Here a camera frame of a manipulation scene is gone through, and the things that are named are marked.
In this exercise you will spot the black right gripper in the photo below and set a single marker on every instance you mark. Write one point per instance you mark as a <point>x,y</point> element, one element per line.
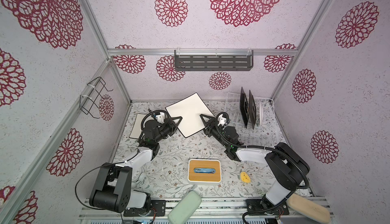
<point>211,126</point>

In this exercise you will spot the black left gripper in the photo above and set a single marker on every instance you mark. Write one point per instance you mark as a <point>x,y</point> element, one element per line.
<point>172,126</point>

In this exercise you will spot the white square plate black rim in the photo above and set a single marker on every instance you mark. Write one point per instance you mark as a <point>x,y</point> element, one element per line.
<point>190,110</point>

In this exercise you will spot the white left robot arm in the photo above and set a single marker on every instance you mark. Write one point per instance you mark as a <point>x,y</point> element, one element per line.
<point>112,189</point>

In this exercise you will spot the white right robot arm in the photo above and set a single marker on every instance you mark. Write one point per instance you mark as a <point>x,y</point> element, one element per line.
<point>289,169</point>

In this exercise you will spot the small white round plate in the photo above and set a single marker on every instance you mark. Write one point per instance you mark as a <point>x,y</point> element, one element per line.
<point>261,113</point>

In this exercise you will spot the white wooden tissue box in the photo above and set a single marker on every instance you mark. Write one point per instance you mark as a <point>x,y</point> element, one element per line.
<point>204,171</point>

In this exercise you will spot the white alarm clock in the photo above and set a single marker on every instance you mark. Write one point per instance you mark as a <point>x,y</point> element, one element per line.
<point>138,181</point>

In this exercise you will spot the yellow sponge piece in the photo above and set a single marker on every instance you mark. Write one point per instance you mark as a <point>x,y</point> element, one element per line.
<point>245,177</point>

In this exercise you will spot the beige padded cushion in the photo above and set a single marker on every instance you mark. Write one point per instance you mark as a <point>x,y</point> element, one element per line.
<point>309,209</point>

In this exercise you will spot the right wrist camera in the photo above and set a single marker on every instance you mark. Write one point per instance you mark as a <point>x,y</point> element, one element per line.
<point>222,121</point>

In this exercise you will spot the white wire dish rack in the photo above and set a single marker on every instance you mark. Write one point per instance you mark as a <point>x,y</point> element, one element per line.
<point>265,134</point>

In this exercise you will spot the grey wall shelf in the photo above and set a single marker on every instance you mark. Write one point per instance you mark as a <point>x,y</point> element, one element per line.
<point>216,62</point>

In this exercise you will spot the black wire wall basket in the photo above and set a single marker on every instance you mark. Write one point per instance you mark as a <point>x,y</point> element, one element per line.
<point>90,100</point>

